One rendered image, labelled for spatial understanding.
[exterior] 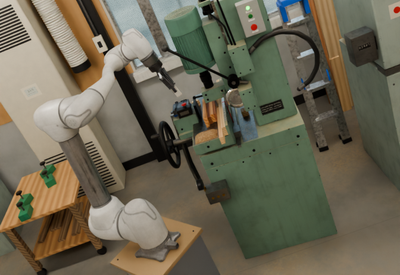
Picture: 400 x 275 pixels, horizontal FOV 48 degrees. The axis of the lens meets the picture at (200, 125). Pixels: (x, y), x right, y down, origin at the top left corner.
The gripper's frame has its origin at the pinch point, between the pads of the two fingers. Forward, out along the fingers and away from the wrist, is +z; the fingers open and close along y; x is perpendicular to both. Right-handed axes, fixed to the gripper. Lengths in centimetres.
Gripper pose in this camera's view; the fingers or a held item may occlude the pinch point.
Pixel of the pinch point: (176, 91)
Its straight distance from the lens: 247.8
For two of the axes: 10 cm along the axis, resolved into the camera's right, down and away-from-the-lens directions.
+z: 5.8, 7.0, 4.1
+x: -8.1, 5.1, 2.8
